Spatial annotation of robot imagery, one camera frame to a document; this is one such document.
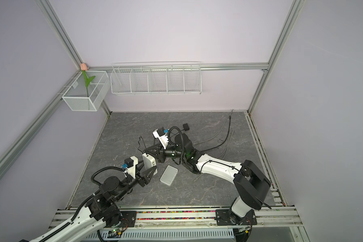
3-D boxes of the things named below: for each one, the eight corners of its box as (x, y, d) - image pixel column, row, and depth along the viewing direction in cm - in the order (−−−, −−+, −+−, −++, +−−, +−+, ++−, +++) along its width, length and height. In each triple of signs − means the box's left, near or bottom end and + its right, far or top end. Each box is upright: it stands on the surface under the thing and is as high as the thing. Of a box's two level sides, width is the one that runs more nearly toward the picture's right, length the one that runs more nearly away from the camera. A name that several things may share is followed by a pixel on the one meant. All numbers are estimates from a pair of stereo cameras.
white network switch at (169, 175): (159, 181, 88) (158, 179, 86) (167, 165, 94) (167, 164, 92) (170, 186, 86) (170, 185, 84) (178, 170, 92) (178, 169, 90)
